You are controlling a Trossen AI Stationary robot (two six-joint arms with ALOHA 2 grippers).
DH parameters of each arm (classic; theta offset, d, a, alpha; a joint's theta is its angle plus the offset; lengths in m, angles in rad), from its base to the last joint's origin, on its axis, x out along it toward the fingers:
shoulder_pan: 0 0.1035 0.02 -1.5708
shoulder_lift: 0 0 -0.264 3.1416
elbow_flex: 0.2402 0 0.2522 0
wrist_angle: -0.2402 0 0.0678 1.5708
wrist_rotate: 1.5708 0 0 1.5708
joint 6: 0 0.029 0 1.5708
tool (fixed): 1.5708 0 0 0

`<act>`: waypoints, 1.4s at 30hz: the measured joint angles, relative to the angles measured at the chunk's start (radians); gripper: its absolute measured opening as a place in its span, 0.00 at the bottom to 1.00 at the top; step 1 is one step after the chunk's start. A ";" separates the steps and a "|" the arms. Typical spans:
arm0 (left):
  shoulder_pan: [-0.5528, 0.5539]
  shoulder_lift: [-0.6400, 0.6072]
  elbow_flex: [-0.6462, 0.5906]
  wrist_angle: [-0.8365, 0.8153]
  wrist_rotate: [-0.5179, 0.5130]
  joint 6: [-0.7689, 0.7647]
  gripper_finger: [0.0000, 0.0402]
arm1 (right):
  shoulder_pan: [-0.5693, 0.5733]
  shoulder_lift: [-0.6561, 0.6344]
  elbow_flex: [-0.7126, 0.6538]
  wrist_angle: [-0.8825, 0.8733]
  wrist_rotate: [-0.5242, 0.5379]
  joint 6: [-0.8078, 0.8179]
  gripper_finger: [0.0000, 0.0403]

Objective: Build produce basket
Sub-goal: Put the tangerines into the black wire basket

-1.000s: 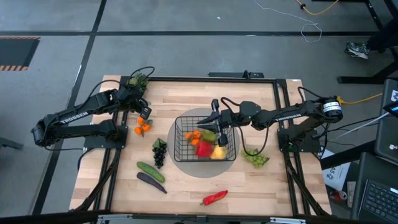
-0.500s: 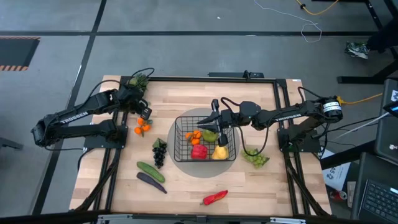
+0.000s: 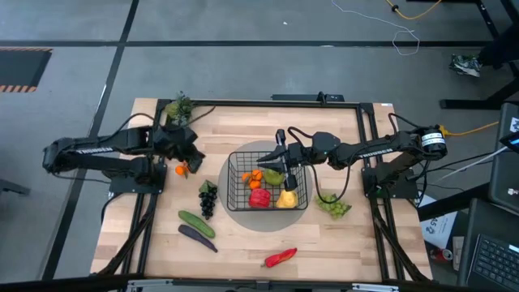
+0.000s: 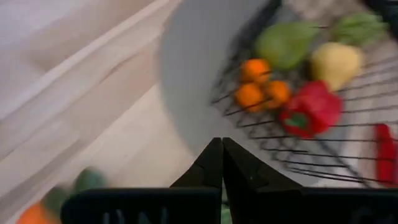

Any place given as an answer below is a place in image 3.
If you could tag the black desk frame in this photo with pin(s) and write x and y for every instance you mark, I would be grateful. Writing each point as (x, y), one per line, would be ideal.
(466, 104)

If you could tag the black mount bar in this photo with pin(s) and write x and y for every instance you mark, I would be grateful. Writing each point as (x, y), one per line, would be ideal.
(300, 97)

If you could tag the orange mandarin cluster with leaf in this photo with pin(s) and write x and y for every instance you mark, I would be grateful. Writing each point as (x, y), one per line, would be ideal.
(255, 185)
(179, 170)

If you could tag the green cucumber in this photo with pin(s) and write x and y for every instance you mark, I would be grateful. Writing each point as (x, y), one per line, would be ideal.
(196, 224)

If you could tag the person's shoe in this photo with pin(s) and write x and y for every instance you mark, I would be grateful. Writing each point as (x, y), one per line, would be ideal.
(465, 65)

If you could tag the long red chili pepper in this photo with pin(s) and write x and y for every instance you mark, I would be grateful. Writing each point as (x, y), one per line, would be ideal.
(280, 257)

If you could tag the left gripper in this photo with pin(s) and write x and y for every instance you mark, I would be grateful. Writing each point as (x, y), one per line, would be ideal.
(178, 144)

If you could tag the dark phone with blue screen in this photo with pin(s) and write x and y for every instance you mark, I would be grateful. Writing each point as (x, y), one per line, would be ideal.
(511, 141)

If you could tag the grey round mat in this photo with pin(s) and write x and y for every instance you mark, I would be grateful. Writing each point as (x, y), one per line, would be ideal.
(263, 221)

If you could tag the black aluminium table frame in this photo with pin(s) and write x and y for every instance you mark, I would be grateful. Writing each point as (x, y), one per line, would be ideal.
(284, 103)

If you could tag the person's leg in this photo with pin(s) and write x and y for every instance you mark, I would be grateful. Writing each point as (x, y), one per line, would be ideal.
(498, 50)

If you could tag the black grape bunch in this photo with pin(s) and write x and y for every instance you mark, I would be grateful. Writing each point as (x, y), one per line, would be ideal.
(207, 203)

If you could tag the white printed paper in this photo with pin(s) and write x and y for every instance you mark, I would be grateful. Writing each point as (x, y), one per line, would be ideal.
(440, 227)

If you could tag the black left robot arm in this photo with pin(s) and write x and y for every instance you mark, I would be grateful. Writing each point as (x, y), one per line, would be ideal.
(93, 151)

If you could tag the silver metal bracket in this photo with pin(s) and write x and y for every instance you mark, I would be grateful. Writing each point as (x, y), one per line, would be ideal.
(375, 288)
(150, 286)

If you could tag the hazard-striped black floor mat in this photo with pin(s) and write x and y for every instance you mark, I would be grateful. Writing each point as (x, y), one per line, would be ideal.
(20, 69)

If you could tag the grey furniture leg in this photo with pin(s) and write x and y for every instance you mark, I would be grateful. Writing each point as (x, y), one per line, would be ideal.
(12, 187)

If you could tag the black laptop keyboard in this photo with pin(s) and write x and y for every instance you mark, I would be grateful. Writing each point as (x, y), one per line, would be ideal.
(494, 259)

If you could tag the red bell pepper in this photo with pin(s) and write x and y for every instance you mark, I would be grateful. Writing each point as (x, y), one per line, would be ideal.
(259, 198)

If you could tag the green pear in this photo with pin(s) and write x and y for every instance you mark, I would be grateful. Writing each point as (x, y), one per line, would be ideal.
(273, 178)

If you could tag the yellow bell pepper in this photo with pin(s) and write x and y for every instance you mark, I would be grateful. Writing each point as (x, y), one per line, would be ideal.
(287, 199)

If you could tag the red drink can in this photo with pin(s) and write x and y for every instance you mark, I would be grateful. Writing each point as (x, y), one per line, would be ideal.
(442, 254)

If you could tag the green artificial plant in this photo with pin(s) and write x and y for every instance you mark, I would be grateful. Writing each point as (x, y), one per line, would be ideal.
(178, 109)

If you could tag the green grape bunch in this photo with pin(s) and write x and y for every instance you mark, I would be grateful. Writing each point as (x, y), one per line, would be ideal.
(332, 207)

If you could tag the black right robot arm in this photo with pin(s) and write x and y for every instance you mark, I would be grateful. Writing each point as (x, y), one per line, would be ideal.
(377, 152)

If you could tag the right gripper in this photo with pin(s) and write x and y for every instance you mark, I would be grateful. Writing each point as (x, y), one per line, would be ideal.
(298, 155)

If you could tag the dark grey laptop lid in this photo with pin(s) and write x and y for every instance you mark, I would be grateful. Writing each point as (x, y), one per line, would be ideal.
(504, 162)

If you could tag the purple eggplant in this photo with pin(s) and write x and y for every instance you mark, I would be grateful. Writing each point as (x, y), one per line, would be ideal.
(194, 235)

